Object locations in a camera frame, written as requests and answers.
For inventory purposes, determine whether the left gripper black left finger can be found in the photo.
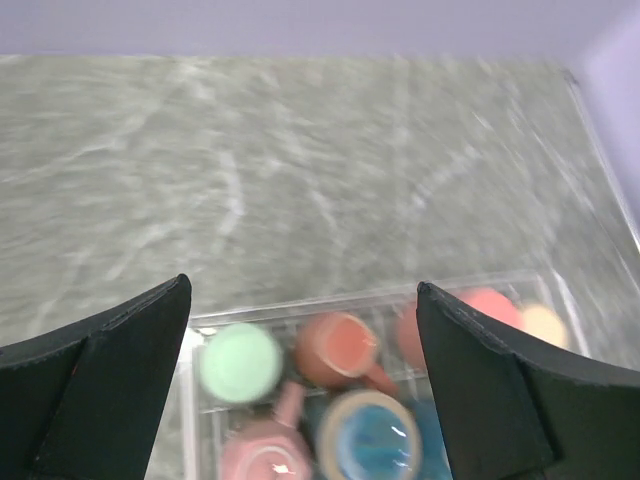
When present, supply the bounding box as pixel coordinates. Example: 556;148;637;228
1;274;192;479

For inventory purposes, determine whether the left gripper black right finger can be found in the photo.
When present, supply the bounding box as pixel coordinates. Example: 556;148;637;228
417;282;639;479

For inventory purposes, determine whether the pink mug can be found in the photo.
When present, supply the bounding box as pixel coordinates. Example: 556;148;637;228
220;381;312;480

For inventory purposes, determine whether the orange floral mug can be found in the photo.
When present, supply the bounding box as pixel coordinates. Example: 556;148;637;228
294;312;398;396

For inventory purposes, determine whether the white wire dish rack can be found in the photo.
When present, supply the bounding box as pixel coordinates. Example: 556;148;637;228
176;269;591;479

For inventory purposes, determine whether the cream and brown ceramic cup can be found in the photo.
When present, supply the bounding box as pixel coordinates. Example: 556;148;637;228
521;303;570;349

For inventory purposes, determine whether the tall green plastic cup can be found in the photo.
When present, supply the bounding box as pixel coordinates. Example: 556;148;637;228
199;323;284;405

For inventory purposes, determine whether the blue mug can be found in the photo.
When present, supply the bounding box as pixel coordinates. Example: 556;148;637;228
408;399;452;480
314;389;422;479

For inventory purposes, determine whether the tall pink plastic cup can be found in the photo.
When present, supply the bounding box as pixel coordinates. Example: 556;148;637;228
395;287;524;371

